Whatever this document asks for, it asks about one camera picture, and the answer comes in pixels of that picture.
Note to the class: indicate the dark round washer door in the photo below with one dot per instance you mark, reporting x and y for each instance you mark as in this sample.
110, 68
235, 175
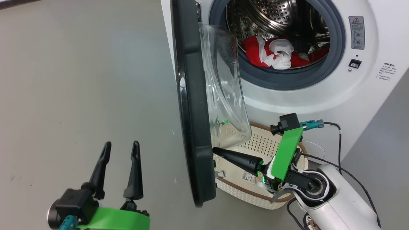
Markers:
195, 127

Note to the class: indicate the small printed text label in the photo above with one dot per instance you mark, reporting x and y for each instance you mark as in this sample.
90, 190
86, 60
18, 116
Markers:
386, 72

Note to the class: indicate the red white striped garment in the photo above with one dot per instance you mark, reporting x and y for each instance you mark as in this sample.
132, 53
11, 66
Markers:
254, 52

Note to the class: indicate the cream perforated laundry basket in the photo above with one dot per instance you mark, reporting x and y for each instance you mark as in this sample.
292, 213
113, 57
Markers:
243, 191

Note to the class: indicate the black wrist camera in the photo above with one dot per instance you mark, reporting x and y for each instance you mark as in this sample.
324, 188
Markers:
75, 201
287, 123

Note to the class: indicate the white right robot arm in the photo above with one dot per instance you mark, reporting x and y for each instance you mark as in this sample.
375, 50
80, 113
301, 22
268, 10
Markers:
338, 204

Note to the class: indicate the white front-load washing machine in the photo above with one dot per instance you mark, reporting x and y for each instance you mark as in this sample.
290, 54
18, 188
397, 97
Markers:
319, 95

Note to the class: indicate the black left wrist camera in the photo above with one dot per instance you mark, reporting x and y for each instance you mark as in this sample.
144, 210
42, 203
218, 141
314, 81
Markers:
75, 201

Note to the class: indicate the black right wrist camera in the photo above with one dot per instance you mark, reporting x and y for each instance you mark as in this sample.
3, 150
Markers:
287, 123

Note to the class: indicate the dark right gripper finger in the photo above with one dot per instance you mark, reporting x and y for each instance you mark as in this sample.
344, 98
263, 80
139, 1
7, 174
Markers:
239, 161

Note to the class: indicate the grey warning sticker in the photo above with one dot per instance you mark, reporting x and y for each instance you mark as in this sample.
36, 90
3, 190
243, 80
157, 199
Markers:
356, 32

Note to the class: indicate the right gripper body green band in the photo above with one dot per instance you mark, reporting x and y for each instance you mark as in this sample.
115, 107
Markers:
287, 153

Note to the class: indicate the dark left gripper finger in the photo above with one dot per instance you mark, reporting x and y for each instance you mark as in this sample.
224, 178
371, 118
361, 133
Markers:
99, 169
135, 172

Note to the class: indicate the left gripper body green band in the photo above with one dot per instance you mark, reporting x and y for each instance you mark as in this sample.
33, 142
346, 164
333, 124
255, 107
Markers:
121, 220

